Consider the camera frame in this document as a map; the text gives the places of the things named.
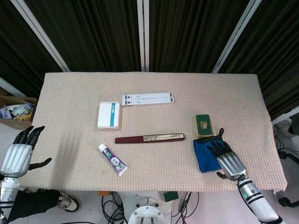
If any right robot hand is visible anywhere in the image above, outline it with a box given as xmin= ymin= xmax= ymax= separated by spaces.
xmin=206 ymin=127 xmax=248 ymax=181

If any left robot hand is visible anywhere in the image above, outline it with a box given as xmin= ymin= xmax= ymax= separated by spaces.
xmin=0 ymin=126 xmax=53 ymax=178

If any blue cloth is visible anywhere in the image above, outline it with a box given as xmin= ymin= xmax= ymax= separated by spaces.
xmin=192 ymin=137 xmax=225 ymax=173

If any green yellow sponge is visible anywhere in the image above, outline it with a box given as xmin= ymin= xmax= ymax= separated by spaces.
xmin=194 ymin=114 xmax=214 ymax=138

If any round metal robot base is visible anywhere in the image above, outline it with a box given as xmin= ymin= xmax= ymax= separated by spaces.
xmin=128 ymin=196 xmax=171 ymax=224

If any cardboard box with clutter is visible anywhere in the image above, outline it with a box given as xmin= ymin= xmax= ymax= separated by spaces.
xmin=0 ymin=87 xmax=38 ymax=130

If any black trouser leg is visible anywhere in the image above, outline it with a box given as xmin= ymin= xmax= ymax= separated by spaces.
xmin=7 ymin=189 xmax=60 ymax=224

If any black chair base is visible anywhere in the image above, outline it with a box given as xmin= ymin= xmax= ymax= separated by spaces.
xmin=272 ymin=116 xmax=299 ymax=207

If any green sponge on floor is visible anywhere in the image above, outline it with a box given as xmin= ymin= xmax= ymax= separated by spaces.
xmin=163 ymin=191 xmax=179 ymax=203

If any white black sneaker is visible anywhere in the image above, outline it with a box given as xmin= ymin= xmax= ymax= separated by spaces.
xmin=57 ymin=190 xmax=82 ymax=212

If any folded fan with maroon sleeve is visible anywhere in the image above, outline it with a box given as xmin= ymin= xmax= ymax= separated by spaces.
xmin=114 ymin=133 xmax=187 ymax=145

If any pink woven tablecloth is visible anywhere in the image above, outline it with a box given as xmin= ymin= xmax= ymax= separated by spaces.
xmin=18 ymin=72 xmax=288 ymax=194

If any purple toothpaste tube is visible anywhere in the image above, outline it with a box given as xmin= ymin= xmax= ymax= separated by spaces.
xmin=98 ymin=143 xmax=129 ymax=176

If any white box with blue stripe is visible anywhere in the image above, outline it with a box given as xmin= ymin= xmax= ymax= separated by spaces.
xmin=97 ymin=101 xmax=121 ymax=130

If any white folding stand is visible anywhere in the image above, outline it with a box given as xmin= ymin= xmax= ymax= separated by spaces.
xmin=120 ymin=92 xmax=176 ymax=107

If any black pleated curtain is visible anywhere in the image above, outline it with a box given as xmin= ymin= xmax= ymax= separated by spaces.
xmin=0 ymin=0 xmax=299 ymax=119

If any black cable bundle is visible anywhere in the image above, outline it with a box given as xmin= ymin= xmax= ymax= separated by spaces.
xmin=100 ymin=191 xmax=131 ymax=224

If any white frame post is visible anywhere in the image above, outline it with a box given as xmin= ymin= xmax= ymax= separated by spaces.
xmin=211 ymin=0 xmax=263 ymax=74
xmin=10 ymin=0 xmax=71 ymax=72
xmin=136 ymin=0 xmax=150 ymax=72

